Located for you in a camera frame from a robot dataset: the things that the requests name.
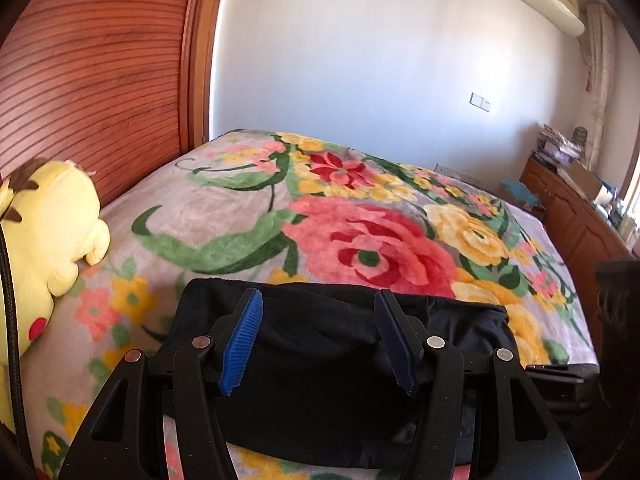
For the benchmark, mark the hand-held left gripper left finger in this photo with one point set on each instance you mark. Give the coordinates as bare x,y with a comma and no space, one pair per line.
242,340

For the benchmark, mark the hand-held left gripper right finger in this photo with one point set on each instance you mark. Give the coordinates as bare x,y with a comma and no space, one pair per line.
395,340

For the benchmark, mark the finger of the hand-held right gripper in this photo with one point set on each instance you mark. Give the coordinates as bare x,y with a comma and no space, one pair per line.
560,372

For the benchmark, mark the black pants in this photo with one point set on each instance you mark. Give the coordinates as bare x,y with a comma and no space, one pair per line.
325,330

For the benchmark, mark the floral blanket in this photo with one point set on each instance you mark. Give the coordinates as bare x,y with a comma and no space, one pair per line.
225,220

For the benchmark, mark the wooden cabinet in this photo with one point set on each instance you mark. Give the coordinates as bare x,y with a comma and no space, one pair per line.
575,220

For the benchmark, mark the cardboard box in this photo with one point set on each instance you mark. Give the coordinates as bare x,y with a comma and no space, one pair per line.
582,180

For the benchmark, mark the teal cloth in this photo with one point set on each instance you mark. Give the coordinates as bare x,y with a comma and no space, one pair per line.
520,192

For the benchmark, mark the pile of papers and books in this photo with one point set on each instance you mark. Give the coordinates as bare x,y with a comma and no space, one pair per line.
555,145

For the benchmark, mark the yellow plush toy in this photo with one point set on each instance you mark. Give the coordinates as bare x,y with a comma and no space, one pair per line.
50,220

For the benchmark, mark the beige curtain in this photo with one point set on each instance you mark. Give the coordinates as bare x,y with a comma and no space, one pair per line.
600,85

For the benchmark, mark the wooden headboard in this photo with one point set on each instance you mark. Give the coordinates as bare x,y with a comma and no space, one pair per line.
100,85

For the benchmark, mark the white wall socket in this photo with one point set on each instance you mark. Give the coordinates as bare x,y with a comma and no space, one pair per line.
481,101

